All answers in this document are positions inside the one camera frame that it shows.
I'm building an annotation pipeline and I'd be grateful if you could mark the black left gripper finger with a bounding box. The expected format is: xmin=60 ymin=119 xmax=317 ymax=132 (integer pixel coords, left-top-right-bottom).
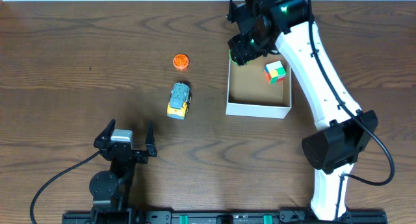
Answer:
xmin=145 ymin=122 xmax=156 ymax=153
xmin=96 ymin=119 xmax=116 ymax=142

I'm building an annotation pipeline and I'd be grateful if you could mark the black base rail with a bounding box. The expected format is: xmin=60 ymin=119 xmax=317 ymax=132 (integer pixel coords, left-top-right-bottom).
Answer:
xmin=61 ymin=208 xmax=388 ymax=224

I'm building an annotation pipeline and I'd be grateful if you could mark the white cardboard box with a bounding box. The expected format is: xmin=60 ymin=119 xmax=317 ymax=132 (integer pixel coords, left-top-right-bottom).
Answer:
xmin=226 ymin=55 xmax=292 ymax=119

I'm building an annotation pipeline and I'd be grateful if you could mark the yellow grey toy truck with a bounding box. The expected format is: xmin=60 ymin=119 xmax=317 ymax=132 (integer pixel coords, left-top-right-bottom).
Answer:
xmin=166 ymin=82 xmax=192 ymax=119

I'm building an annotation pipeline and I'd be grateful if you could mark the multicolour puzzle cube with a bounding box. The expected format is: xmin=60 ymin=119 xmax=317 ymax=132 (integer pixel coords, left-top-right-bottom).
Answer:
xmin=264 ymin=61 xmax=286 ymax=84

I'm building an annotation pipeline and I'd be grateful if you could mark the green numbered ball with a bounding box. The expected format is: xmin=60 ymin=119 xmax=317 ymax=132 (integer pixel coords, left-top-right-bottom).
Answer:
xmin=228 ymin=49 xmax=250 ymax=66

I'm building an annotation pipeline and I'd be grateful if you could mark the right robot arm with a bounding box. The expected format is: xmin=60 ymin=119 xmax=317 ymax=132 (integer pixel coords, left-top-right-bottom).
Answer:
xmin=227 ymin=0 xmax=378 ymax=221

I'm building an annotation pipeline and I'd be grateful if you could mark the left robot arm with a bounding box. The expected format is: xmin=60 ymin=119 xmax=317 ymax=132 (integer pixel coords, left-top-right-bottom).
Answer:
xmin=89 ymin=119 xmax=157 ymax=223

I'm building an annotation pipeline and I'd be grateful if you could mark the orange round toy disc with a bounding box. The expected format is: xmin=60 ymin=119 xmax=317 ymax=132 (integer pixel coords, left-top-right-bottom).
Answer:
xmin=172 ymin=54 xmax=190 ymax=71

